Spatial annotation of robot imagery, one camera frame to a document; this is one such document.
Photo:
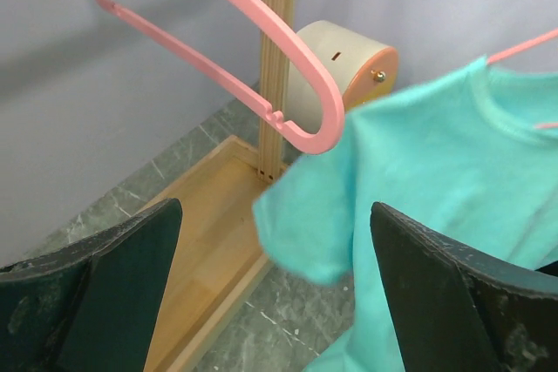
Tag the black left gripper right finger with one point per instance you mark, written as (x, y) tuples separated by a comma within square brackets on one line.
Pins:
[(455, 308)]

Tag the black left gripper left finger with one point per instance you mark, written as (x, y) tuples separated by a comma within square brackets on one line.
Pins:
[(92, 305)]

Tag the teal t shirt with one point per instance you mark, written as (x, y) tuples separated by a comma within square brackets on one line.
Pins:
[(463, 154)]

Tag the thin pink wire hanger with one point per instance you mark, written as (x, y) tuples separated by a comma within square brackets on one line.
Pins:
[(523, 47)]

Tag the wooden clothes rack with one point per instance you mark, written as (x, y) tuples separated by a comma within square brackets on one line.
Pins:
[(218, 261)]

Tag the round drawer cabinet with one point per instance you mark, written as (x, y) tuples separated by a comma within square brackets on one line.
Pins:
[(363, 69)]

